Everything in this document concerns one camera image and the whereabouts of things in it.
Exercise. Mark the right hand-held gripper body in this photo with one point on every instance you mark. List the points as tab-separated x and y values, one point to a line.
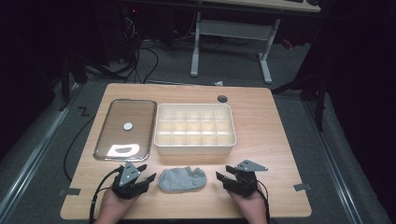
244	182

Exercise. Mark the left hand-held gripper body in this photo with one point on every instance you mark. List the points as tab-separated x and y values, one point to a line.
126	183

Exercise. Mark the clear plastic lid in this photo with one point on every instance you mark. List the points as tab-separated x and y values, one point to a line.
130	140

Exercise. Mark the grey sock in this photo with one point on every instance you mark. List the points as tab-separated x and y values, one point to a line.
182	179

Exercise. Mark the cream compartment storage box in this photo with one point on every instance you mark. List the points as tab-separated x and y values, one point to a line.
194	129

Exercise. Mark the person's left hand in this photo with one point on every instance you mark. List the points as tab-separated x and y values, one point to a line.
113	207

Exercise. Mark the person's right hand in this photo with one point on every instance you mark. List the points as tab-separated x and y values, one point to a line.
250	208

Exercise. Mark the dark round table grommet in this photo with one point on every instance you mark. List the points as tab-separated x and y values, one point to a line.
222	99

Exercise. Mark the white paper scrap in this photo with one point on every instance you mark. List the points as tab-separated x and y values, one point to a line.
219	83

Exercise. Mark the black metal stand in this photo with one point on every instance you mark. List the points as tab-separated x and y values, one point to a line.
70	77
314	93

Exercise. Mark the white-legged desk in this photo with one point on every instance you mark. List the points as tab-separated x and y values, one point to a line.
233	29

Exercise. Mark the metal floor rail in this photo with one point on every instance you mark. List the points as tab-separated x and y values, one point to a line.
34	155
334	168

